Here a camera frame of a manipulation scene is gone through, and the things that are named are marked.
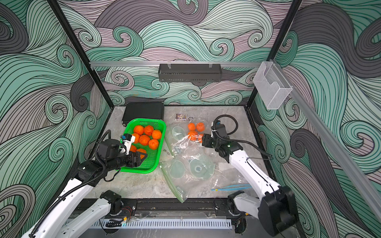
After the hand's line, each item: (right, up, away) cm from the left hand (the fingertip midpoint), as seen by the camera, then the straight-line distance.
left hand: (142, 153), depth 72 cm
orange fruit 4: (-5, +3, +20) cm, 21 cm away
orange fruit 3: (+2, +6, +25) cm, 26 cm away
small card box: (+17, +18, +39) cm, 46 cm away
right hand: (+33, +6, +12) cm, 35 cm away
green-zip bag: (+21, +6, +31) cm, 38 cm away
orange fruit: (-5, -3, +18) cm, 19 cm away
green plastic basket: (+1, -10, +16) cm, 19 cm away
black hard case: (-17, +23, +39) cm, 49 cm away
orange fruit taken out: (-10, +9, +26) cm, 29 cm away
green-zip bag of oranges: (+22, -15, +12) cm, 29 cm away
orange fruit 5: (+1, +1, +20) cm, 20 cm away
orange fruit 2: (-4, +9, +26) cm, 28 cm away
